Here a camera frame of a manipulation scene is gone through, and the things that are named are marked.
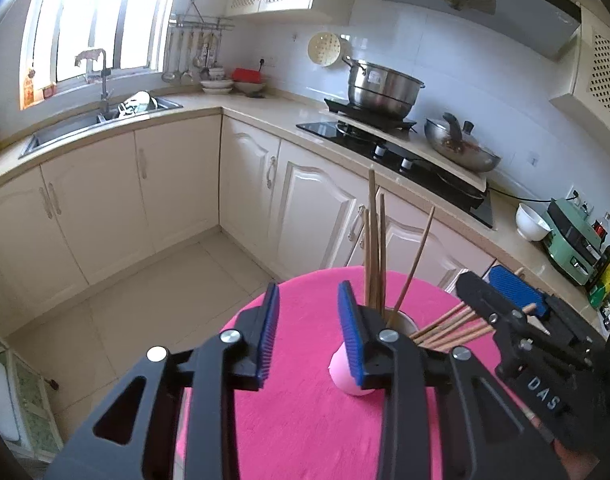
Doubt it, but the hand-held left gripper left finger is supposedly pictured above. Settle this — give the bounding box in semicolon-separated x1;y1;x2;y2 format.
45;282;280;480

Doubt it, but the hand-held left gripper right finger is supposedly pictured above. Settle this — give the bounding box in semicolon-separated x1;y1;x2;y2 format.
337;280;570;480

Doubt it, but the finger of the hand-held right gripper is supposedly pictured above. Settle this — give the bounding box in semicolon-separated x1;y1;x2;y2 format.
456;272;530;377
486;264;594;357

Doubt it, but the pink cup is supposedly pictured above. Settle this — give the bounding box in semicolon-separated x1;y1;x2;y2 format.
329;309;420;399

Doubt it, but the pile of wooden chopsticks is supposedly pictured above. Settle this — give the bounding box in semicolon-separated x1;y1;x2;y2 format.
361;169;552;354

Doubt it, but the white bowl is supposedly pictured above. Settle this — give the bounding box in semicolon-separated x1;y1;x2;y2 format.
515;202;554;242

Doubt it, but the green multi cooker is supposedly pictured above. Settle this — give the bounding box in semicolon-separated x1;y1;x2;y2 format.
542;197;606;287

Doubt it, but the green yellow oil bottle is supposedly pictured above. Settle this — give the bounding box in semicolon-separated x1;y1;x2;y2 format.
585;252;610;312

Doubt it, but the pink tablecloth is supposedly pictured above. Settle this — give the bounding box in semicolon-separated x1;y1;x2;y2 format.
175;267;542;480

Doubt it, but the steel wok with glass lid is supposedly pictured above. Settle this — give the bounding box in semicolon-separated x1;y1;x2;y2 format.
424;112;502;174

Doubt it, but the black glass gas hob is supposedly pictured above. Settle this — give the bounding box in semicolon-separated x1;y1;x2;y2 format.
296;120;495;229

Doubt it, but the black induction cooker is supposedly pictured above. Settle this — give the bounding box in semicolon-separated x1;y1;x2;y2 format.
324;97;418;129

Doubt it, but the steel stockpot with lid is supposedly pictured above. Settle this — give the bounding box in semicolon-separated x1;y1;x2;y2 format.
342;56;426;121

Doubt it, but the white framed green glass panel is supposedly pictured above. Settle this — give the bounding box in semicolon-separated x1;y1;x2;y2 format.
0;330;66;462

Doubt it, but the stack of white bowls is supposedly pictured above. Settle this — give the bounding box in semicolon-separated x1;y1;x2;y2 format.
199;65;234;96

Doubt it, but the red container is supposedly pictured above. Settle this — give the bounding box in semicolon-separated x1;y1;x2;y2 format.
231;67;265;85

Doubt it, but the white dish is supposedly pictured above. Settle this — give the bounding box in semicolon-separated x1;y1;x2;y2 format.
117;90;159;119

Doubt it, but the steel sink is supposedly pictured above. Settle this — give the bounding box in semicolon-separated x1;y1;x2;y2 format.
19;96;184;160

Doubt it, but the cream perforated steamer plate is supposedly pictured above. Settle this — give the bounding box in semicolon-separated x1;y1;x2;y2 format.
307;31;342;68

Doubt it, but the row of hanging ladles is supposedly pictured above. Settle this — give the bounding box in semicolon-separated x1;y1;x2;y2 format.
161;29;222;84

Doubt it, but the steel faucet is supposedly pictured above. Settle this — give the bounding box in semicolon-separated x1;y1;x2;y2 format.
74;48;114;117

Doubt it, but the orange label bottle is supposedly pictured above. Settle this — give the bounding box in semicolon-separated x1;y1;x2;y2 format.
23;67;38;107

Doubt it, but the kitchen window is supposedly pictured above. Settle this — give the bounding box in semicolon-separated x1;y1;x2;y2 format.
19;0;186;112

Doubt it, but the black power cable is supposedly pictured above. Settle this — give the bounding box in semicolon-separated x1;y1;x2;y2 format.
486;186;552;205

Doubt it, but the wide lattice door wall cabinet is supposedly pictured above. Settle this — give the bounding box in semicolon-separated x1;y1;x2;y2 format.
550;5;610;132

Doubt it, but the wall utensil rack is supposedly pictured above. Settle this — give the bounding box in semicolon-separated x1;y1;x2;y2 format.
169;0;236;32

